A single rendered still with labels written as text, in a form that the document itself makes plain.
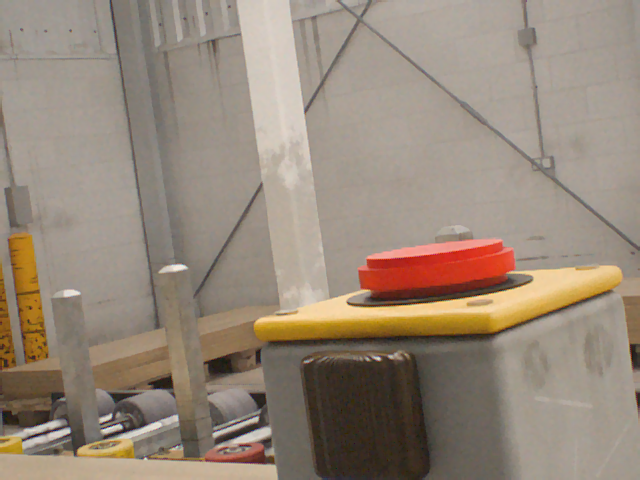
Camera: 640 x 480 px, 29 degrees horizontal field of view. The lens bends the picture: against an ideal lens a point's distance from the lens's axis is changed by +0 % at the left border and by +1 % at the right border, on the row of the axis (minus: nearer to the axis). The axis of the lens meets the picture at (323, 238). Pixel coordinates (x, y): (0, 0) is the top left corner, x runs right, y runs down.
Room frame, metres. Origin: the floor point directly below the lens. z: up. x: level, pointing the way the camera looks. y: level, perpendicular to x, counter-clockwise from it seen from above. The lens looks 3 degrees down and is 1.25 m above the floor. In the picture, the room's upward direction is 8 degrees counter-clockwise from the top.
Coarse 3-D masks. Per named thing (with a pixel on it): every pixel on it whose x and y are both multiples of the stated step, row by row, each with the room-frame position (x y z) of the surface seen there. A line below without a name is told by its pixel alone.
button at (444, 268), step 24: (480, 240) 0.32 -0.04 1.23; (384, 264) 0.31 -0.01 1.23; (408, 264) 0.30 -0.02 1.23; (432, 264) 0.30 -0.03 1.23; (456, 264) 0.30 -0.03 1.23; (480, 264) 0.30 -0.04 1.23; (504, 264) 0.31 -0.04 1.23; (360, 288) 0.32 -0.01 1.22; (384, 288) 0.30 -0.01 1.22; (408, 288) 0.30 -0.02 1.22; (432, 288) 0.30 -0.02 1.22; (456, 288) 0.30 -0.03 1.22
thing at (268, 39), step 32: (256, 0) 1.56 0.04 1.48; (288, 0) 1.59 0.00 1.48; (256, 32) 1.57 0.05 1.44; (288, 32) 1.58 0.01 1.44; (256, 64) 1.57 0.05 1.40; (288, 64) 1.57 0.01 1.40; (256, 96) 1.57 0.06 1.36; (288, 96) 1.57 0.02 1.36; (256, 128) 1.58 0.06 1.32; (288, 128) 1.56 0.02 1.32; (288, 160) 1.55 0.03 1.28; (288, 192) 1.56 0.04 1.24; (288, 224) 1.56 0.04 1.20; (288, 256) 1.56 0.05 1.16; (320, 256) 1.58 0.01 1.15; (288, 288) 1.57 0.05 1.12; (320, 288) 1.58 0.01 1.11
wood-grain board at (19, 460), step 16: (0, 464) 1.79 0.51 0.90; (16, 464) 1.78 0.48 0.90; (32, 464) 1.76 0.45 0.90; (48, 464) 1.75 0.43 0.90; (64, 464) 1.73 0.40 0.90; (80, 464) 1.71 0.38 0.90; (96, 464) 1.70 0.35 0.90; (112, 464) 1.68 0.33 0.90; (128, 464) 1.67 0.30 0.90; (144, 464) 1.66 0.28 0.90; (160, 464) 1.64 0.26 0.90; (176, 464) 1.63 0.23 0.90; (192, 464) 1.61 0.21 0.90; (208, 464) 1.60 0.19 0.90; (224, 464) 1.59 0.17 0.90; (240, 464) 1.58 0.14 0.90; (256, 464) 1.57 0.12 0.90
